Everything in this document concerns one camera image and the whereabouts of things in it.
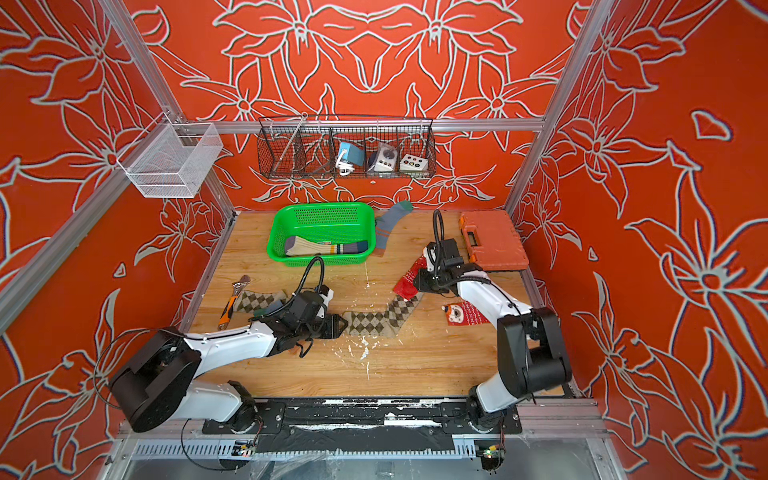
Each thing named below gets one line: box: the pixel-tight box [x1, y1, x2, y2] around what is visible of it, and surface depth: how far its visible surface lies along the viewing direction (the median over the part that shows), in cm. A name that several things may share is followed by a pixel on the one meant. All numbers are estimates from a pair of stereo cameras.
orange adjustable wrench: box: [218, 275, 251, 331], surface depth 94 cm
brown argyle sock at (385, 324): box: [343, 293, 424, 338], surface depth 92 cm
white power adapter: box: [374, 142, 398, 172], surface depth 94 cm
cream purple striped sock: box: [285, 236, 369, 256], surface depth 109 cm
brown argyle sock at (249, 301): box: [233, 290, 288, 316], surface depth 96 cm
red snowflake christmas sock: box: [393, 255, 427, 300], surface depth 99 cm
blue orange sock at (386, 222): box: [373, 201, 413, 257], surface depth 121 cm
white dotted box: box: [400, 154, 428, 171], surface depth 96 cm
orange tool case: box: [459, 210, 529, 271], surface depth 108 cm
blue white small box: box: [339, 142, 364, 166], surface depth 85 cm
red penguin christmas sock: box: [441, 300, 490, 326], surface depth 92 cm
